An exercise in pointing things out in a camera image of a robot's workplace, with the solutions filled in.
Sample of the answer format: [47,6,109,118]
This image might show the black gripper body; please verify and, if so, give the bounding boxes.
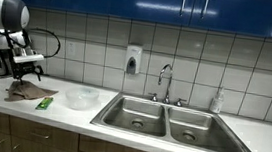
[8,58,41,83]

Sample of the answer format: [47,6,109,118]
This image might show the brown waffle towel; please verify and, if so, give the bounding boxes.
[3,78,60,108]

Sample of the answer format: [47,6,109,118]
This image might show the translucent white bowl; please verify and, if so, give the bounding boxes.
[62,84,102,114]

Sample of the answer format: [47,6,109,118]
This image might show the green snack packet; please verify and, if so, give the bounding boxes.
[34,95,55,112]

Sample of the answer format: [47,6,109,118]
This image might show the wide wooden drawer front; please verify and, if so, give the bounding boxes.
[6,115,82,152]

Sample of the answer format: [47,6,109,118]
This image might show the chrome gooseneck faucet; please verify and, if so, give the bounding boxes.
[154,62,176,106]

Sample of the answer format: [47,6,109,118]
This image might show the stainless steel double sink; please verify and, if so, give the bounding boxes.
[87,88,271,152]

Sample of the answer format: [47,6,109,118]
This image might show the clear pump bottle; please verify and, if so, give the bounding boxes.
[208,85,226,115]

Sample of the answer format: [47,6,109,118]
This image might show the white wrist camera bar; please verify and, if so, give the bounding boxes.
[12,51,46,67]

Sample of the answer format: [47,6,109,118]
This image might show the white wall outlet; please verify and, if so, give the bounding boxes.
[65,40,77,57]

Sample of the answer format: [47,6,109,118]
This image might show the metal drawer handle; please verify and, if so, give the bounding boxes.
[29,131,51,141]

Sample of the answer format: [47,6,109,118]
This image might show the white wall soap dispenser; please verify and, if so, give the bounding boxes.
[123,44,144,76]

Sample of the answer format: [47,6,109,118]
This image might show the chrome faucet handle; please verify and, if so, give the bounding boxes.
[147,91,159,103]
[173,97,188,108]

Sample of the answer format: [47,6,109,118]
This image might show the silver cabinet door handle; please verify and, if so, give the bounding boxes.
[179,0,187,17]
[200,0,211,21]

